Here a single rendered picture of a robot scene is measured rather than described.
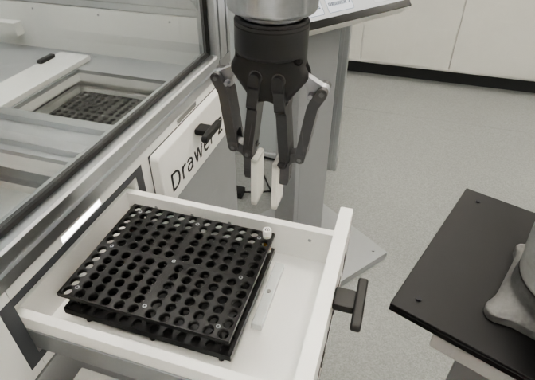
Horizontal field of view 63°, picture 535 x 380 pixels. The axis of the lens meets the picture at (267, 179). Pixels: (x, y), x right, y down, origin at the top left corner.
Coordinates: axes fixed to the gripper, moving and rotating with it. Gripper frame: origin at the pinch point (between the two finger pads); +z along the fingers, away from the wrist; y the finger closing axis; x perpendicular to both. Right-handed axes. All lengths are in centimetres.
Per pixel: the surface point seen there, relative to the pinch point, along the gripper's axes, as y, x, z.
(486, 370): -33.3, 0.7, 25.0
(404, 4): -12, -100, 3
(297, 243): -3.9, -3.2, 13.1
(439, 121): -46, -218, 99
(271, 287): -2.4, 4.4, 14.8
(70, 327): 16.7, 20.4, 10.6
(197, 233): 9.3, 2.6, 9.8
